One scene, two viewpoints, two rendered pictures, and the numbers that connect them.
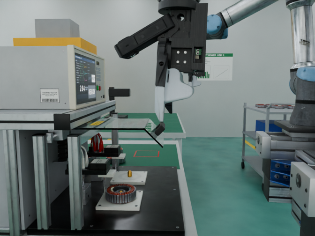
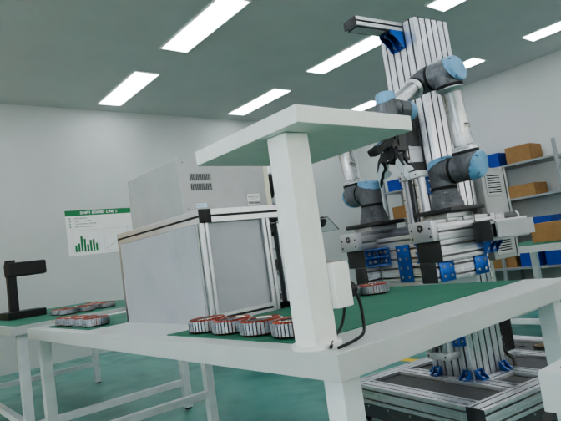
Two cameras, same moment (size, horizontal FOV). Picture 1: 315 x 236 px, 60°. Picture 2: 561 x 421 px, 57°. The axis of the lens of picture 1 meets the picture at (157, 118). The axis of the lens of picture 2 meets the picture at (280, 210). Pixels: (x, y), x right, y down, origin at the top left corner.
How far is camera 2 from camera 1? 1.73 m
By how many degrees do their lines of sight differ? 43
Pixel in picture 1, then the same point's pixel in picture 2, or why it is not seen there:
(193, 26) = (400, 141)
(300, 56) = (351, 174)
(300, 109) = (370, 210)
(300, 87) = (366, 195)
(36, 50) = not seen: hidden behind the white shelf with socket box
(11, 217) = (274, 291)
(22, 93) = (234, 198)
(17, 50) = not seen: hidden behind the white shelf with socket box
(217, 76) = (110, 246)
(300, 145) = (377, 236)
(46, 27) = not seen: outside the picture
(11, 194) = (270, 271)
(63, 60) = (260, 169)
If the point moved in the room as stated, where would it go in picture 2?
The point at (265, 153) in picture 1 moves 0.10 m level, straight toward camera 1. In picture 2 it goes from (360, 246) to (369, 245)
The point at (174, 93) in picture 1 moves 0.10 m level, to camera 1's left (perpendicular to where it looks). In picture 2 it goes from (408, 168) to (391, 168)
